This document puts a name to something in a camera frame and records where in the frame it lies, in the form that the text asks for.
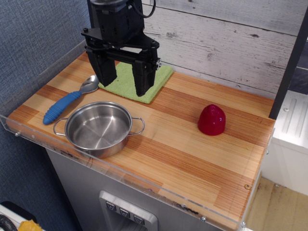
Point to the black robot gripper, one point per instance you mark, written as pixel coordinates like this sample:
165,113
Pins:
118,36

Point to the red plastic dome item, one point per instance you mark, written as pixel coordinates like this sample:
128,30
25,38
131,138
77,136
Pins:
212,120

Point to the stainless steel pot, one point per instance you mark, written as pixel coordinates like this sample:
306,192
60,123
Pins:
100,129

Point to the green folded cloth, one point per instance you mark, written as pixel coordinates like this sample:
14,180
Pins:
124,84

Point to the clear acrylic edge guard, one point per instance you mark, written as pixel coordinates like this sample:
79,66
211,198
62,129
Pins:
179,177

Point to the grey toy fridge cabinet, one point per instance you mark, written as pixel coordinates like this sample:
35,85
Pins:
102,203

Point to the white toy sink unit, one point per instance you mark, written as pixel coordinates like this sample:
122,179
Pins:
286,158

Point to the blue handled metal spoon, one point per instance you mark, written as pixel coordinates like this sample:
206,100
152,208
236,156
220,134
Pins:
89,85

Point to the black left frame post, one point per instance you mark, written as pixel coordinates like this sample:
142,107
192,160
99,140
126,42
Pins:
90,9

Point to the black frame post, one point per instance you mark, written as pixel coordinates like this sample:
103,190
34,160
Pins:
90,9
290,68

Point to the black right frame post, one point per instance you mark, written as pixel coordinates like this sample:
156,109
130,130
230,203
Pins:
290,68

